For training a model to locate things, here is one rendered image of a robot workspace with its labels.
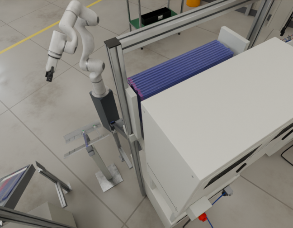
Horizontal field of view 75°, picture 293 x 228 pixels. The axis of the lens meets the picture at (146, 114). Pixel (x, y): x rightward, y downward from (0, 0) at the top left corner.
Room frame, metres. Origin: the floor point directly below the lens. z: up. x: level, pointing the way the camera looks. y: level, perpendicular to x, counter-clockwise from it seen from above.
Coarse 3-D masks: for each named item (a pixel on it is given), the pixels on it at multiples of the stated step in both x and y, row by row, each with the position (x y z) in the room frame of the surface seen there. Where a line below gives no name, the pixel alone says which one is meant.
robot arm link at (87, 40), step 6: (78, 18) 1.53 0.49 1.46; (78, 24) 1.52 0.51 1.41; (84, 24) 1.52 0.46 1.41; (78, 30) 1.50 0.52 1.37; (84, 30) 1.52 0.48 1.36; (84, 36) 1.48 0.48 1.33; (90, 36) 1.50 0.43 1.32; (84, 42) 1.47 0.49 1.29; (90, 42) 1.47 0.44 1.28; (84, 48) 1.45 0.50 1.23; (90, 48) 1.45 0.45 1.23; (84, 54) 1.43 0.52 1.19; (84, 60) 1.42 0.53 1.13; (84, 66) 1.39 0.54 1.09
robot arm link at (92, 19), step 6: (72, 0) 1.48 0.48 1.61; (72, 6) 1.42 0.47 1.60; (78, 6) 1.45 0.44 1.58; (84, 6) 1.54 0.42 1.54; (78, 12) 1.41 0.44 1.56; (84, 12) 1.49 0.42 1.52; (90, 12) 1.53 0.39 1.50; (84, 18) 1.47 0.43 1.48; (90, 18) 1.49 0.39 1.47; (96, 18) 1.52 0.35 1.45; (90, 24) 1.51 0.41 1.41; (96, 24) 1.52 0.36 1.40
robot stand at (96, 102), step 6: (108, 96) 1.39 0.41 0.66; (96, 102) 1.37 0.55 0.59; (102, 102) 1.32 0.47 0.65; (108, 102) 1.37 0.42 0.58; (114, 102) 1.43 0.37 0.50; (96, 108) 1.41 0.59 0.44; (102, 108) 1.32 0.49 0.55; (108, 108) 1.36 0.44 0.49; (114, 108) 1.42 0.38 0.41; (102, 114) 1.36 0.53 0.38; (108, 114) 1.34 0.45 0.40; (114, 114) 1.40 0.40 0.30; (102, 120) 1.40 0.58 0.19; (108, 120) 1.32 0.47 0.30; (114, 120) 1.38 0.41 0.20; (108, 126) 1.33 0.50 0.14
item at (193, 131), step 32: (224, 64) 0.59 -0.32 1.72; (256, 64) 0.58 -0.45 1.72; (288, 64) 0.56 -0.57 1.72; (160, 96) 0.44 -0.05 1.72; (192, 96) 0.43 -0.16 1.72; (224, 96) 0.42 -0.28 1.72; (256, 96) 0.41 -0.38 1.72; (288, 96) 0.41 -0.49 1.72; (160, 128) 0.31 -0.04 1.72; (192, 128) 0.30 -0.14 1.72; (224, 128) 0.29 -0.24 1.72; (256, 128) 0.29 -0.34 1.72; (288, 128) 0.38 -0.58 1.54; (160, 160) 0.30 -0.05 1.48; (192, 160) 0.20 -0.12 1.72; (224, 160) 0.19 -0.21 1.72; (192, 192) 0.14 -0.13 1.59; (224, 192) 0.37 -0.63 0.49
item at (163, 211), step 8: (144, 152) 0.72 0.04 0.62; (144, 160) 0.65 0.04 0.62; (144, 168) 0.58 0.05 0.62; (136, 176) 0.68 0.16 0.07; (144, 176) 0.51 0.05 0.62; (144, 184) 0.50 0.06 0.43; (224, 184) 0.41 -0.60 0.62; (152, 192) 0.38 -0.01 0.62; (160, 192) 0.37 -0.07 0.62; (216, 192) 0.35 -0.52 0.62; (152, 200) 0.37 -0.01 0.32; (160, 200) 0.31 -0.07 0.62; (160, 208) 0.27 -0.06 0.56; (168, 208) 0.25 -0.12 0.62; (160, 216) 0.25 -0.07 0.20; (168, 216) 0.20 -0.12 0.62; (168, 224) 0.16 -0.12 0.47
